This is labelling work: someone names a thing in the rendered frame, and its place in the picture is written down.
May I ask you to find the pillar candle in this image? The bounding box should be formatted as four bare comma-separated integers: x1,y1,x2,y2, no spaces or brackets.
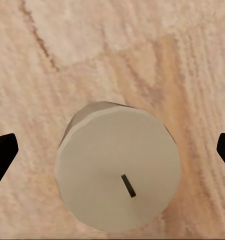
53,101,182,232

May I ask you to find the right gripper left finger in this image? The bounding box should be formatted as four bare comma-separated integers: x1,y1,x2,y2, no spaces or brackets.
0,133,19,181

